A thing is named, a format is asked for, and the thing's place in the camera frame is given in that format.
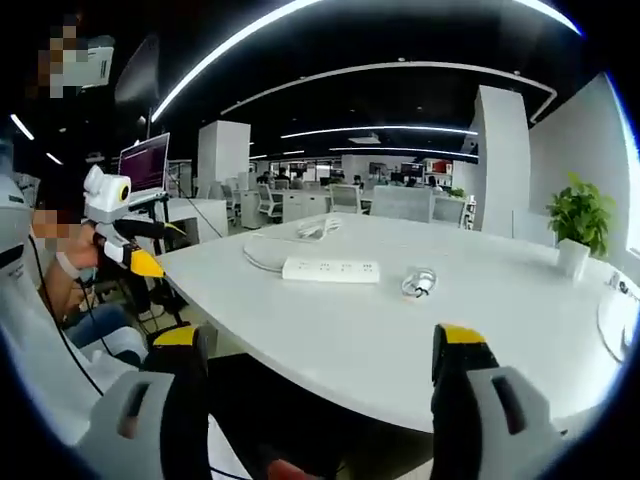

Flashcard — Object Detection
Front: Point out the red object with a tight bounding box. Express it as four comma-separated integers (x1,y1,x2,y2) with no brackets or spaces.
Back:
268,456,322,480

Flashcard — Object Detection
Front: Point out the white power strip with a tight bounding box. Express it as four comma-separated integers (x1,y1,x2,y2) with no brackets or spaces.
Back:
281,256,381,285

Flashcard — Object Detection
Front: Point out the person's left hand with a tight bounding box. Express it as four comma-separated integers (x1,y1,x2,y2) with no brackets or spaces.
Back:
68,231,104,269

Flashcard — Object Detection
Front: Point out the white ceiling pipe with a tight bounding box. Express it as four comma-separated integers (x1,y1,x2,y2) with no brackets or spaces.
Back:
219,60,559,125

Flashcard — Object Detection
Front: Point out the long curved ceiling light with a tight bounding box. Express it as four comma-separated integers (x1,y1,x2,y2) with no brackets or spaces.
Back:
149,0,324,124

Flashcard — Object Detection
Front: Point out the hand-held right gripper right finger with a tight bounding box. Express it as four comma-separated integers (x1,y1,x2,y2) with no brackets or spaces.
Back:
430,323,567,480

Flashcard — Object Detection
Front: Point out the white plant pot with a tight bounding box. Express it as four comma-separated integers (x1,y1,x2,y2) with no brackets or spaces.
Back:
556,237,592,282

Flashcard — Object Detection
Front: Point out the dark grey panel on pole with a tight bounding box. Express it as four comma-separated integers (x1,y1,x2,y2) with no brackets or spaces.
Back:
114,33,162,142

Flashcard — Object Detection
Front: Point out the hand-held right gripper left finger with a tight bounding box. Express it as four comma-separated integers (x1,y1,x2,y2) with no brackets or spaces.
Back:
74,324,212,480

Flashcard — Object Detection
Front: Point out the grey wristband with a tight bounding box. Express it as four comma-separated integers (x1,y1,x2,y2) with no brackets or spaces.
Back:
55,250,83,280

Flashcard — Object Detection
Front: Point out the white laptop stand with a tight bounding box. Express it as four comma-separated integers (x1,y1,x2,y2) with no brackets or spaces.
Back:
127,191,171,226

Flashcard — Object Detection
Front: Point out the black cable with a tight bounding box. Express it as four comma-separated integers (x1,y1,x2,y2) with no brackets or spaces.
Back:
26,233,109,399

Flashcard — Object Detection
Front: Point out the white worn device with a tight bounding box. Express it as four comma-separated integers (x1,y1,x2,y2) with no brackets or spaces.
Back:
0,144,40,301

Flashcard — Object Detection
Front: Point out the laptop with purple screen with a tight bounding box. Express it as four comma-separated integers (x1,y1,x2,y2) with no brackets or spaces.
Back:
117,132,172,197

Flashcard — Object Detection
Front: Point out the white power strip cable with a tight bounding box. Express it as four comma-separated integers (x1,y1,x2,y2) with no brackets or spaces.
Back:
242,216,346,274

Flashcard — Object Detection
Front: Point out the person's blue jeans leg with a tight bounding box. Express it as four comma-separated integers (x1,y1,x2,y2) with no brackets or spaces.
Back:
63,303,149,365

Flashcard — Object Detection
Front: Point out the red shelf unit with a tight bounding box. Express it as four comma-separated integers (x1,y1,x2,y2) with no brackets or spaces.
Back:
424,159,455,189

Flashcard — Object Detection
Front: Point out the white charger with cable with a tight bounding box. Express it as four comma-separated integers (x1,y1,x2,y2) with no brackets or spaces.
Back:
400,266,439,300

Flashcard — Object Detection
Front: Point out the green potted plant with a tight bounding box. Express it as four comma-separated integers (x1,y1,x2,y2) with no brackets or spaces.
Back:
545,171,618,259

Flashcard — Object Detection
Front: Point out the white desk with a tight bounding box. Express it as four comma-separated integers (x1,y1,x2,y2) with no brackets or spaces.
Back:
154,211,640,436

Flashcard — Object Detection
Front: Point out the white low cabinet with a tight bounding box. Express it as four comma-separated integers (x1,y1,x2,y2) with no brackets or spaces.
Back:
163,197,230,247

